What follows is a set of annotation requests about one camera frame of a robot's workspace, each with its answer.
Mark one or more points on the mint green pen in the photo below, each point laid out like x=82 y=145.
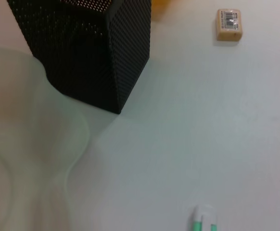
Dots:
x=197 y=226

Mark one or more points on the black mesh pen holder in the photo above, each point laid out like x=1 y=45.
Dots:
x=82 y=60

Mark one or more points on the pale green glass fruit plate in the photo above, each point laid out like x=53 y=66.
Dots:
x=22 y=144

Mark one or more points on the beige eraser with barcode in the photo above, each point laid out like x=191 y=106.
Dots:
x=229 y=31

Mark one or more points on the yellow plastic bin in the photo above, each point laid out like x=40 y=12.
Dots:
x=159 y=2

